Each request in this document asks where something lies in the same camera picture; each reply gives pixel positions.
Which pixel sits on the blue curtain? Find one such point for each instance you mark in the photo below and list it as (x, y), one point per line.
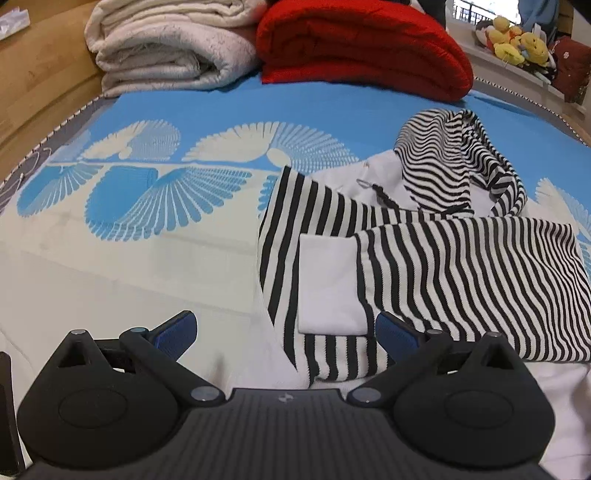
(541, 12)

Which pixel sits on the wooden headboard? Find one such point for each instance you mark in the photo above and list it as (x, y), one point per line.
(47, 74)

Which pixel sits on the black white striped hoodie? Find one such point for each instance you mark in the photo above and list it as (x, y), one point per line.
(441, 234)

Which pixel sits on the cream folded blanket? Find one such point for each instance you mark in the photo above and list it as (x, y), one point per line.
(172, 45)

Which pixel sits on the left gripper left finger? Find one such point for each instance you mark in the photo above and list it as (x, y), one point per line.
(97, 404)

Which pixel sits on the dark red plush cushion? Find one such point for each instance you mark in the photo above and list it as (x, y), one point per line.
(572, 68)

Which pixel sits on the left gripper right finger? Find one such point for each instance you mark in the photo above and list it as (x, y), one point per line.
(467, 404)

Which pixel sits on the blue white patterned bedsheet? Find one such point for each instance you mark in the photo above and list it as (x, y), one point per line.
(137, 209)

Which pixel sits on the yellow plush toys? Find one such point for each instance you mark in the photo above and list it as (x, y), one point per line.
(513, 45)

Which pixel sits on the red folded blanket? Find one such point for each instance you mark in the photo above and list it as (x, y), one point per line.
(399, 45)

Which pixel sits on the tissue pack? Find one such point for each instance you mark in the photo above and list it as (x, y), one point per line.
(13, 22)

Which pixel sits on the black smartphone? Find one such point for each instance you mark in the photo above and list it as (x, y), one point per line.
(11, 458)

